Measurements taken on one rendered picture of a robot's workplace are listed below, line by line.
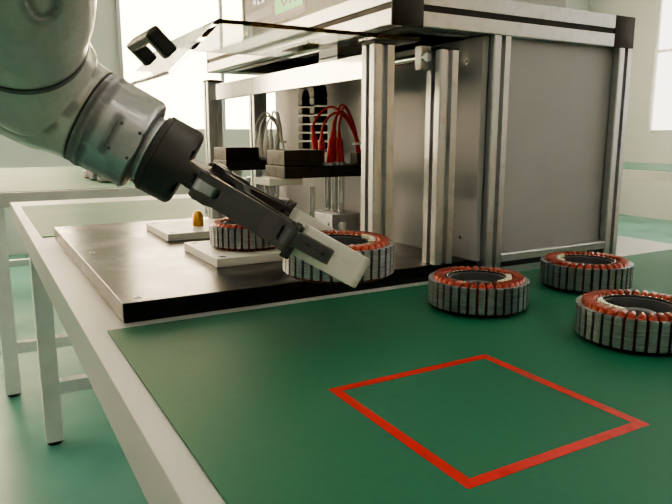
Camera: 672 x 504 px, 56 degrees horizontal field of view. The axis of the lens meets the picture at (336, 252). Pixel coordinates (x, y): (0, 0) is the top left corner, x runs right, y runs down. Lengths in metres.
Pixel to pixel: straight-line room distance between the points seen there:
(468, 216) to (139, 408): 0.56
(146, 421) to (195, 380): 0.07
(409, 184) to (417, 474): 0.67
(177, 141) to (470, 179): 0.45
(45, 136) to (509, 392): 0.44
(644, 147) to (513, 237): 7.27
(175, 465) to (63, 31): 0.29
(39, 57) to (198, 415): 0.27
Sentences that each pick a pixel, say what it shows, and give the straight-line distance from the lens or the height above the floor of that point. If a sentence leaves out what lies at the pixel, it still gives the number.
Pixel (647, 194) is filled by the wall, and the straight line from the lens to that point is 8.17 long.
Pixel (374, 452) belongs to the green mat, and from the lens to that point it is 0.41.
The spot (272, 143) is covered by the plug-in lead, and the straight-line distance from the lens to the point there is 1.22.
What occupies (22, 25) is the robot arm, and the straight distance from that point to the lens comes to 0.47.
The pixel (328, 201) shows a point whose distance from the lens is 1.01.
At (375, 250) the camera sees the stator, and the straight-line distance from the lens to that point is 0.59.
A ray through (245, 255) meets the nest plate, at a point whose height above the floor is 0.78.
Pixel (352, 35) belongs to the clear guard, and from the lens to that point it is 0.80.
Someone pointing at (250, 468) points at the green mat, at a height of 0.75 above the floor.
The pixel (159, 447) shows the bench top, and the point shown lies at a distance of 0.43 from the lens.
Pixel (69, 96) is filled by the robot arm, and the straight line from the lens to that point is 0.58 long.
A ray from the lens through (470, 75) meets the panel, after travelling 0.90.
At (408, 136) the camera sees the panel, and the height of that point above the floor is 0.94.
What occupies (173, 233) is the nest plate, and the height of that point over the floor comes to 0.78.
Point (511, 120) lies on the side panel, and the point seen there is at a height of 0.96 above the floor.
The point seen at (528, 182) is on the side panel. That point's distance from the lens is 0.95.
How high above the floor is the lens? 0.94
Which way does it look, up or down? 10 degrees down
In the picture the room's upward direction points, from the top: straight up
